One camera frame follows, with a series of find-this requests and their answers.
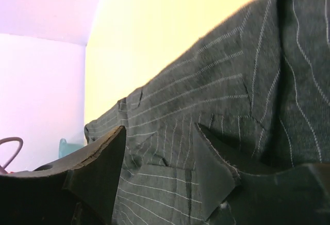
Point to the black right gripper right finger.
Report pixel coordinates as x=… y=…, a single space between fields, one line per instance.
x=238 y=190

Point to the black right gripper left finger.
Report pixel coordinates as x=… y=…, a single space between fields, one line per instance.
x=79 y=188

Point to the black pinstriped long sleeve shirt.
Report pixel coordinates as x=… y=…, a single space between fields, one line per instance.
x=259 y=82

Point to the clear teal plastic bin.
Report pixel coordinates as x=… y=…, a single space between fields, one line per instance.
x=66 y=148

